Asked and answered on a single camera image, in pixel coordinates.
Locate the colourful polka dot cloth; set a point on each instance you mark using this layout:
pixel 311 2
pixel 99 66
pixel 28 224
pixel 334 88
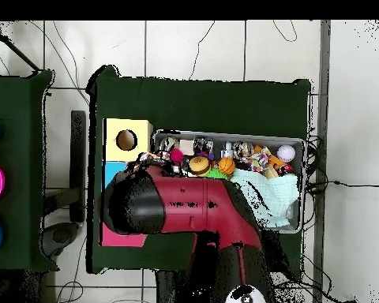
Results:
pixel 257 161
pixel 151 157

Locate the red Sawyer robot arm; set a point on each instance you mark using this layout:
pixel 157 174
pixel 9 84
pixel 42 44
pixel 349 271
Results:
pixel 189 205

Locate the wooden box with three holes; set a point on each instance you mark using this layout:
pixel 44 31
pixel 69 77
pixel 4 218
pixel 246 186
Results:
pixel 139 132

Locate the shallow mesh bin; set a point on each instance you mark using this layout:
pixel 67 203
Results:
pixel 290 140

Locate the hamburger toy ball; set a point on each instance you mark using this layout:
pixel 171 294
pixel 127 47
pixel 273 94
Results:
pixel 199 164

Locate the green spiky rubber ball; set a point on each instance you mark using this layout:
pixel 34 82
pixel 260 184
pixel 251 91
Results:
pixel 216 173

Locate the crushed silver can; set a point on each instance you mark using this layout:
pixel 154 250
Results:
pixel 166 143

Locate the orange toy basketball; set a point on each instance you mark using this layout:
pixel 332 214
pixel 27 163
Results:
pixel 226 165

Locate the dark green tablecloth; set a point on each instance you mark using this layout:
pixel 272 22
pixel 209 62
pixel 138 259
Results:
pixel 208 104
pixel 19 126

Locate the mint green waffle cloth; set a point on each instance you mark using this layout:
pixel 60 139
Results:
pixel 281 192

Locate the grey metal bar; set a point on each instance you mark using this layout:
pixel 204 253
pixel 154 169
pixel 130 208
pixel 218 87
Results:
pixel 323 94

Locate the black tripod leg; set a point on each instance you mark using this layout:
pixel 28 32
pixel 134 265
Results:
pixel 19 53

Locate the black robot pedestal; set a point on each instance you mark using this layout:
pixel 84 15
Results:
pixel 164 287

